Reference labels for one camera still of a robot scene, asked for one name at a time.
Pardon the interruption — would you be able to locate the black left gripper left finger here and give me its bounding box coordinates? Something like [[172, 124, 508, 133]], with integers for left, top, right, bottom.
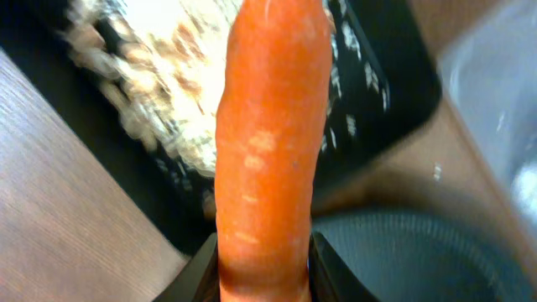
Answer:
[[154, 233, 220, 302]]

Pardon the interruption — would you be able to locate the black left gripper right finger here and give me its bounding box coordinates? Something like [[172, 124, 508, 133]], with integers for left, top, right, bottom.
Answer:
[[308, 232, 379, 302]]

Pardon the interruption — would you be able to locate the orange carrot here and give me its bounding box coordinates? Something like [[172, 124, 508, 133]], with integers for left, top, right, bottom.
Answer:
[[215, 0, 332, 301]]

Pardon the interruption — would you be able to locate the pile of rice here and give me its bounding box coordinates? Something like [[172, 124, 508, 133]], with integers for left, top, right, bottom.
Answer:
[[62, 0, 242, 178]]

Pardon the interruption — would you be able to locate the round black tray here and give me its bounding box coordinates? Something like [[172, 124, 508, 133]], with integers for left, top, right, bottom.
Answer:
[[313, 211, 535, 302]]

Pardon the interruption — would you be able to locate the black rectangular tray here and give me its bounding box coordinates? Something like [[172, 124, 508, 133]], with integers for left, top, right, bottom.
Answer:
[[1, 1, 441, 255]]

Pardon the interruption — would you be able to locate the clear plastic bin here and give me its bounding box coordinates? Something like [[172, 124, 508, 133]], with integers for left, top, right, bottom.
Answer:
[[439, 0, 536, 227]]

